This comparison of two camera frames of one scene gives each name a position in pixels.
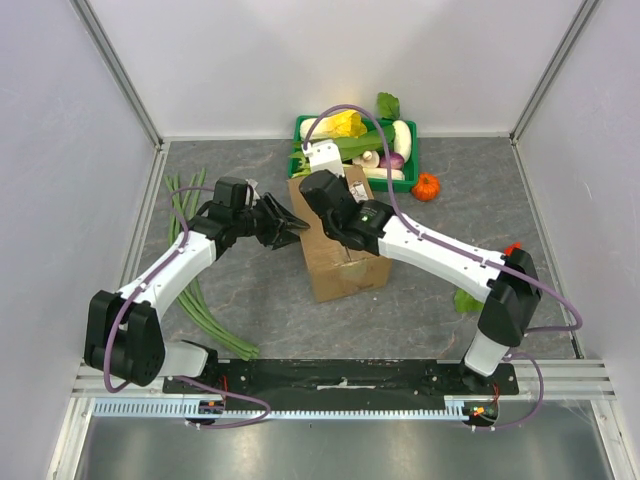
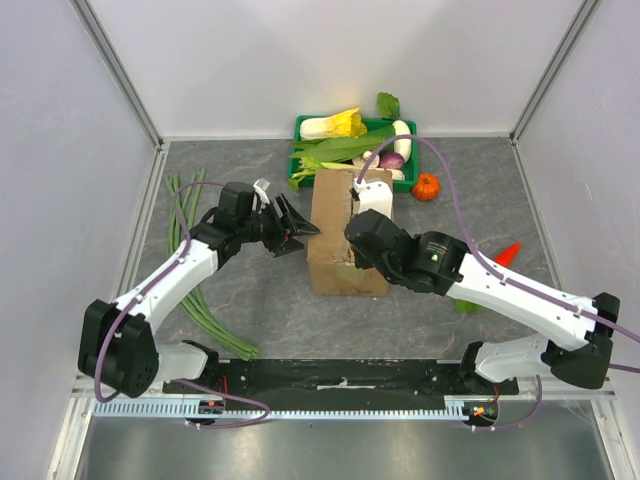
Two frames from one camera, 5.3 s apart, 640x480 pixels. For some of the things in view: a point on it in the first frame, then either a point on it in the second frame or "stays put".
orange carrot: [509, 250] stays put
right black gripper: [338, 232] → [357, 232]
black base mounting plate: [342, 379] stays put
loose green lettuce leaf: [465, 303] stays put
